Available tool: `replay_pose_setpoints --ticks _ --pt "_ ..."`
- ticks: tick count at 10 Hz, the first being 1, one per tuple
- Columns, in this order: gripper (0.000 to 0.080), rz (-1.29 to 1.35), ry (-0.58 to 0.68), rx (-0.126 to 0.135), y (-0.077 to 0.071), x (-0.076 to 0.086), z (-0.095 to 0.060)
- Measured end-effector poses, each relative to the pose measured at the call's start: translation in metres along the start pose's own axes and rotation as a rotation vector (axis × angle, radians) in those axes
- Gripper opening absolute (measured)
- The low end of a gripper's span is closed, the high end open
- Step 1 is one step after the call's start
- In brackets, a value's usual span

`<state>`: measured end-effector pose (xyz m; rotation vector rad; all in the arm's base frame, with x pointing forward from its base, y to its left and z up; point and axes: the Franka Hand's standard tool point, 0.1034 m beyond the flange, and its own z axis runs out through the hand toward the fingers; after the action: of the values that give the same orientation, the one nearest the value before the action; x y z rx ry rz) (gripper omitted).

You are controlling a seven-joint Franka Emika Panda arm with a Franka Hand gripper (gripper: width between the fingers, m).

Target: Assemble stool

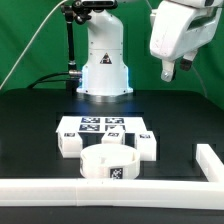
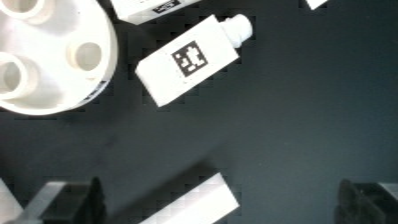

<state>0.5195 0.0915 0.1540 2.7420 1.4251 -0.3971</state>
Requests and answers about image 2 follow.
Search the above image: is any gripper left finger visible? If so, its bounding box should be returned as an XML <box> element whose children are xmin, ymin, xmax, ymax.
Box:
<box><xmin>0</xmin><ymin>178</ymin><xmax>107</xmax><ymax>224</ymax></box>

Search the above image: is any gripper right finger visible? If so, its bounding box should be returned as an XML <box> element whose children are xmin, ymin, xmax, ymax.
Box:
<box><xmin>335</xmin><ymin>179</ymin><xmax>398</xmax><ymax>224</ymax></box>

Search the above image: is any white round stool seat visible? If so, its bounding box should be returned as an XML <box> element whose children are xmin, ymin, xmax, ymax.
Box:
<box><xmin>0</xmin><ymin>0</ymin><xmax>118</xmax><ymax>116</ymax></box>

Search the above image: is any white stool leg with tag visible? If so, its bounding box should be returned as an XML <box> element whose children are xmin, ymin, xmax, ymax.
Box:
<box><xmin>136</xmin><ymin>14</ymin><xmax>253</xmax><ymax>107</ymax></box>

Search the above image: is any white stool leg middle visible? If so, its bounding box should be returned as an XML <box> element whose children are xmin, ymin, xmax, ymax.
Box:
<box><xmin>139</xmin><ymin>173</ymin><xmax>241</xmax><ymax>224</ymax></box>

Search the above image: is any white stool leg left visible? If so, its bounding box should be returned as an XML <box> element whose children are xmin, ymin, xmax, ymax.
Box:
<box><xmin>111</xmin><ymin>0</ymin><xmax>201</xmax><ymax>25</ymax></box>

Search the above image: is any white tag corner piece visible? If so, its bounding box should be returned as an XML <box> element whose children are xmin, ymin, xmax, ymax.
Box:
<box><xmin>306</xmin><ymin>0</ymin><xmax>328</xmax><ymax>10</ymax></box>

